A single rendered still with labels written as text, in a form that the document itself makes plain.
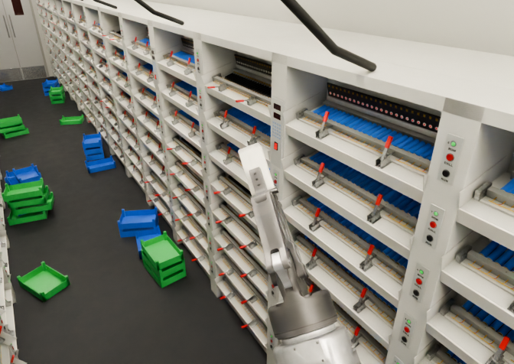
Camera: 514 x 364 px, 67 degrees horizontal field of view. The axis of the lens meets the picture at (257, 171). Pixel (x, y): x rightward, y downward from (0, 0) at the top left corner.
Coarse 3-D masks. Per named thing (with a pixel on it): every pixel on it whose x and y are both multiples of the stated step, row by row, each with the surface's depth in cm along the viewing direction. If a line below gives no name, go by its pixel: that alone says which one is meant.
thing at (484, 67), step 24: (360, 48) 147; (384, 48) 147; (408, 48) 147; (432, 48) 147; (456, 48) 147; (456, 72) 111; (480, 72) 111; (504, 72) 111; (384, 96) 128; (384, 120) 130
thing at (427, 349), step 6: (432, 342) 119; (438, 342) 122; (426, 348) 118; (432, 348) 121; (438, 348) 119; (444, 348) 121; (420, 354) 117; (426, 354) 120; (432, 354) 118; (414, 360) 117; (420, 360) 119; (426, 360) 120; (438, 360) 119
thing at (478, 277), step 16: (464, 240) 102; (480, 240) 106; (448, 256) 100; (464, 256) 102; (480, 256) 99; (496, 256) 99; (512, 256) 98; (448, 272) 100; (464, 272) 99; (480, 272) 98; (496, 272) 96; (512, 272) 94; (464, 288) 97; (480, 288) 95; (496, 288) 94; (512, 288) 92; (480, 304) 95; (496, 304) 91; (512, 304) 88; (512, 320) 88
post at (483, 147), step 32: (448, 96) 89; (480, 96) 89; (512, 96) 89; (448, 128) 90; (480, 128) 84; (480, 160) 90; (448, 192) 94; (448, 224) 96; (416, 256) 107; (448, 288) 110; (416, 320) 113; (416, 352) 116
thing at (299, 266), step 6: (276, 192) 48; (276, 204) 48; (276, 210) 46; (282, 228) 46; (288, 246) 45; (294, 252) 44; (294, 258) 44; (294, 264) 44; (300, 264) 44; (300, 270) 44; (270, 276) 44; (300, 276) 44; (306, 276) 44; (276, 282) 44
